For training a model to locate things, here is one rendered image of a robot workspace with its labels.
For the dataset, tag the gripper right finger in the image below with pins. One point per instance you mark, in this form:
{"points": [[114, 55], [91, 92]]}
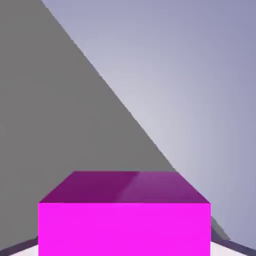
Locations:
{"points": [[220, 247]]}

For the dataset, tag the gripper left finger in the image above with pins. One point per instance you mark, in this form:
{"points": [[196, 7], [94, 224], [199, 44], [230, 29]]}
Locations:
{"points": [[28, 249]]}

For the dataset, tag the small magenta cube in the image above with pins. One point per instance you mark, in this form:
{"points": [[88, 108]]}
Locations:
{"points": [[124, 226]]}

